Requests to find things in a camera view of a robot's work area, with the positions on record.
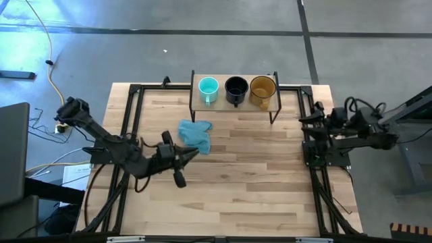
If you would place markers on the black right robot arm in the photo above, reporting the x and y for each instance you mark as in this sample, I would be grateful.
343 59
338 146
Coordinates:
371 141

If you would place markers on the dark grey panel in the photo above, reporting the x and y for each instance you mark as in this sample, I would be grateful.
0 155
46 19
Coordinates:
13 152

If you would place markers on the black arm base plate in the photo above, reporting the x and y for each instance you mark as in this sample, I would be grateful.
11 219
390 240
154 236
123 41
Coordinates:
342 160
101 159

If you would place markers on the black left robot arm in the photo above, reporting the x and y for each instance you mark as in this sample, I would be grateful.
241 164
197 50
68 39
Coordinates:
111 145

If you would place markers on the blue cloth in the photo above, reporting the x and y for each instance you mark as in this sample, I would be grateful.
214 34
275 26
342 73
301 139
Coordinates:
195 135

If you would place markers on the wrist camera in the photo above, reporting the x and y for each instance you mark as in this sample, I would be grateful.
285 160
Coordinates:
166 151
340 116

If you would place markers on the black clamp knob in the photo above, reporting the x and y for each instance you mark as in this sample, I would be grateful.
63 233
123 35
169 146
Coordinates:
166 81

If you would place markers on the silver metal bracket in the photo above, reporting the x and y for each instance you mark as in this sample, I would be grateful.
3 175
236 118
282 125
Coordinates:
314 240
125 239

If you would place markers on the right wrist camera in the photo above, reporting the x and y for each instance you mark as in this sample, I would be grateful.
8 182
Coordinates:
340 116

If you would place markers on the black mug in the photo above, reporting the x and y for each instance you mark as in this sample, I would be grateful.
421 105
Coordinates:
236 89

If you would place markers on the black flat floor bar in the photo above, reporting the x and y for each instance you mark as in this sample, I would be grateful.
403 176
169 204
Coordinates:
17 75

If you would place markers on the black bag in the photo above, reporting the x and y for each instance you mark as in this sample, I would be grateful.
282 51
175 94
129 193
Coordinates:
62 219

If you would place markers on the white paper sheet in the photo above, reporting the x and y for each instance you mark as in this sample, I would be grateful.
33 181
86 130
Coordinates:
76 177

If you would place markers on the wooden shelf with black frame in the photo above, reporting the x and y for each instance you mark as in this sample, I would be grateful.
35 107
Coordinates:
194 98

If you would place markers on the large amber glass mug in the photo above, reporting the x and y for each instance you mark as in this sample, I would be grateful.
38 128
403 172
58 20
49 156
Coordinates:
262 91

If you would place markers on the black beam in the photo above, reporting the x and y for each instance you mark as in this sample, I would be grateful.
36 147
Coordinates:
54 190

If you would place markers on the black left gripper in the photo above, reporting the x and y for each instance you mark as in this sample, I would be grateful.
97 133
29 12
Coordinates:
168 163

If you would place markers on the striped orange black object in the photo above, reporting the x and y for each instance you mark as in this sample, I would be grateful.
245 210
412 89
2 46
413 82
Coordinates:
410 230

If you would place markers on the grey metal table frame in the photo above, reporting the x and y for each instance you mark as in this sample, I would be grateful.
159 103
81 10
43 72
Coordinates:
410 168

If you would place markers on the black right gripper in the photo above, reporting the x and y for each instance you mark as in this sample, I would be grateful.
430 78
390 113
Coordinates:
328 126

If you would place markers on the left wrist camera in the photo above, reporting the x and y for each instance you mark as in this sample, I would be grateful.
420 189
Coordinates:
166 151

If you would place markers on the small teal mug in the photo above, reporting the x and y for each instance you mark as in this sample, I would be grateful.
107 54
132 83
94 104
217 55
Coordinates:
208 88

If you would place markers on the black aluminium table frame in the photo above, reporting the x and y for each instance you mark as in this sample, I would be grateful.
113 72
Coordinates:
162 87

